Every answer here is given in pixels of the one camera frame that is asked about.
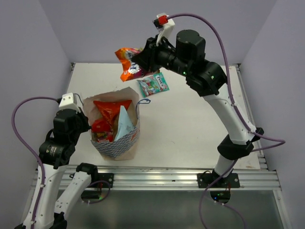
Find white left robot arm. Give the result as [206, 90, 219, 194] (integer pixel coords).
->
[17, 109, 99, 229]

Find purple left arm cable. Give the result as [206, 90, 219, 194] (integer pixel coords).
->
[11, 96, 62, 229]

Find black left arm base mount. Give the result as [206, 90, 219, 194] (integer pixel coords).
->
[81, 173, 114, 205]

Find blue cassava chips bag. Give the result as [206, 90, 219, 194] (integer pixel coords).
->
[114, 105, 134, 141]

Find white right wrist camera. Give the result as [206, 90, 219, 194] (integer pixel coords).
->
[153, 13, 175, 46]

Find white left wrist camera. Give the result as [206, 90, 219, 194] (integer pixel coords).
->
[59, 93, 81, 113]

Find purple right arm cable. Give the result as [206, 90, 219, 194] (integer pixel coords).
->
[166, 13, 286, 229]

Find aluminium table edge rail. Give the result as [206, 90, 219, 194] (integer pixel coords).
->
[230, 64, 268, 170]

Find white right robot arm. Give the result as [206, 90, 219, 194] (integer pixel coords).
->
[132, 30, 264, 187]

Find colourful twisted candy packet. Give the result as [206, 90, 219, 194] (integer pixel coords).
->
[115, 47, 148, 82]

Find red fruit candy packet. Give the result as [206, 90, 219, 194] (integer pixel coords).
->
[91, 118, 113, 142]

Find aluminium front mounting rail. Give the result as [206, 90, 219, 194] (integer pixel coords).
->
[56, 164, 279, 191]

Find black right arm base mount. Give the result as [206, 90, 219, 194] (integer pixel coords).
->
[197, 171, 241, 204]

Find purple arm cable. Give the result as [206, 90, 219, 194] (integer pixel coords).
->
[11, 96, 62, 229]
[166, 13, 286, 229]

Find red chips bag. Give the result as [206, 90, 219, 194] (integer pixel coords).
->
[93, 100, 132, 125]

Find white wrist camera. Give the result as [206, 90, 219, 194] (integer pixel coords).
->
[59, 93, 81, 113]
[153, 13, 175, 46]

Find green candy packet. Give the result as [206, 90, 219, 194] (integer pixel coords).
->
[137, 73, 170, 98]

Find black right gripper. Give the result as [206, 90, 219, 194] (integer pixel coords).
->
[133, 33, 190, 76]

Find white paper bag blue handles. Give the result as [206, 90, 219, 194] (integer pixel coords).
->
[76, 87, 150, 161]

